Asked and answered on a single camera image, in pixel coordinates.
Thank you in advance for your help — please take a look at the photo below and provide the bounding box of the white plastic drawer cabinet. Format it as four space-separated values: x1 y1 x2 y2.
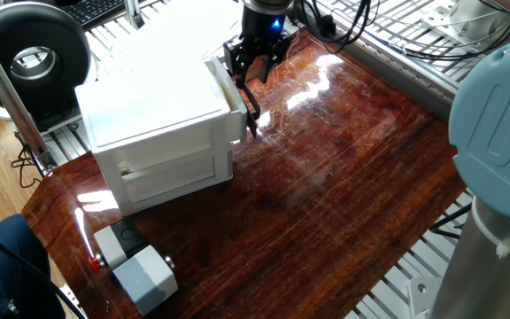
73 61 235 217

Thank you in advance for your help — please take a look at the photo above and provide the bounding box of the white plain drawer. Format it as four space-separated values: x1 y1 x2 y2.
124 155 219 205

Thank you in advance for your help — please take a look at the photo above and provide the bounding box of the white black box red button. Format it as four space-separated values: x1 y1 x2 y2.
87 217 149 275

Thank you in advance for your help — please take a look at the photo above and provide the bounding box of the grey aluminium frame rail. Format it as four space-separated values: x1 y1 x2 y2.
301 2 455 121

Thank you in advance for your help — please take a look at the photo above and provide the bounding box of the glossy brown wooden board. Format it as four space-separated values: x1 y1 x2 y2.
21 27 468 319

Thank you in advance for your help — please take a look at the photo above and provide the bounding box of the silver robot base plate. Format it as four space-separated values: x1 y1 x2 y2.
408 276 443 319

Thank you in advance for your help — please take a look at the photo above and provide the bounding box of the grey white box metal button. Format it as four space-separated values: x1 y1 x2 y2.
112 245 180 316

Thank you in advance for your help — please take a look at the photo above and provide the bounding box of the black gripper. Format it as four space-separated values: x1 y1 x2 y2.
222 11 294 90

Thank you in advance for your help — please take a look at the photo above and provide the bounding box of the long aluminium frame post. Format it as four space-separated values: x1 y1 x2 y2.
0 17 57 172

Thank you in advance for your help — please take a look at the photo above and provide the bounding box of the white paper sheet pile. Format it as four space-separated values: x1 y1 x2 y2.
93 0 245 76

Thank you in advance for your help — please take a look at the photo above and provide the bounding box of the thick black cable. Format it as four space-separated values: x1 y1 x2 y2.
429 202 473 240

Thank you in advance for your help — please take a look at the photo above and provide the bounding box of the short aluminium post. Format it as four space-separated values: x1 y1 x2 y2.
124 0 146 31

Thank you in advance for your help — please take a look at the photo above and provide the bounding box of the silver plate with white cylinder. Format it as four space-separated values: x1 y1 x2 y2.
421 0 510 61

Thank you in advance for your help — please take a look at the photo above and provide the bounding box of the white drawer with black handle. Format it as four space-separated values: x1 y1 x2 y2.
117 55 261 174

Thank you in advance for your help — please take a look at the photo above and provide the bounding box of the black cable bundle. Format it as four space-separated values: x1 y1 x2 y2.
301 0 510 61

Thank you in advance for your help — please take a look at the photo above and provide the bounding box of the black keyboard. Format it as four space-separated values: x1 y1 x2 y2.
62 0 127 30

